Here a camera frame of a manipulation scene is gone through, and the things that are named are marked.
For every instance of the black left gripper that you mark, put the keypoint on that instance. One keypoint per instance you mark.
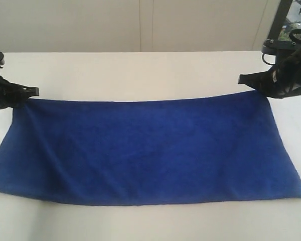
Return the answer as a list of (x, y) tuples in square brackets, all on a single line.
[(9, 92)]

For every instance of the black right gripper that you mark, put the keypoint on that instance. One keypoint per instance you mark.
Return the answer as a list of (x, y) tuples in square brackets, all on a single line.
[(280, 81)]

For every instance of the blue microfiber towel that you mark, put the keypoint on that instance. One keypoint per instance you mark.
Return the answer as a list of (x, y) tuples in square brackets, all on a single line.
[(223, 148)]

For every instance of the right wrist camera, grey-black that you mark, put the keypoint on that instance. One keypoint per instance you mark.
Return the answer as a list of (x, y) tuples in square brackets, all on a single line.
[(278, 48)]

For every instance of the dark window frame post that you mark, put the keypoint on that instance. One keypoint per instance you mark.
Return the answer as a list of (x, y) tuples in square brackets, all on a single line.
[(279, 19)]

